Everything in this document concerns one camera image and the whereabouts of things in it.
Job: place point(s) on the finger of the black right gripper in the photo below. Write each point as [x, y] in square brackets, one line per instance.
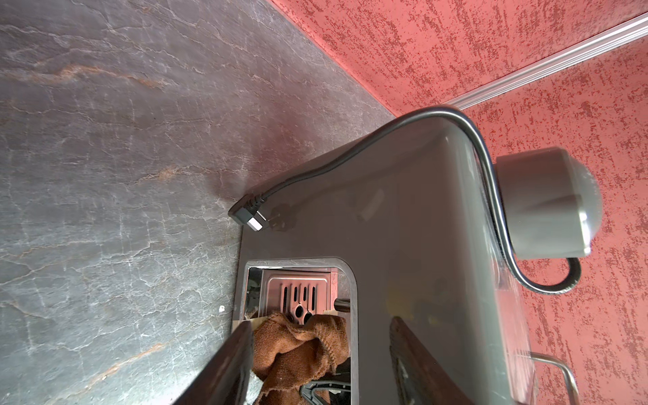
[326, 393]

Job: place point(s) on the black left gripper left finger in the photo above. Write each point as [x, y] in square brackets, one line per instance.
[225, 379]

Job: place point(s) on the brown microfibre cloth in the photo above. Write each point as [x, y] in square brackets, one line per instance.
[286, 355]

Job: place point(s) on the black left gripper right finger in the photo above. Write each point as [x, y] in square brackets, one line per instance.
[419, 377]

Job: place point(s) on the grey steel coffee machine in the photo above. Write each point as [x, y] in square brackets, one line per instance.
[416, 221]

